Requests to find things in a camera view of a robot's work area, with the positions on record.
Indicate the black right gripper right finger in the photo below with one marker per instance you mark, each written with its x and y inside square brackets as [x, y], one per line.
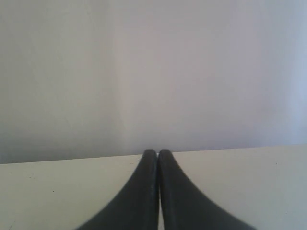
[184, 206]

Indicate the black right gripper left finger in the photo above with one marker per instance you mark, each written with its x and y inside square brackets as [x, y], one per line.
[136, 206]

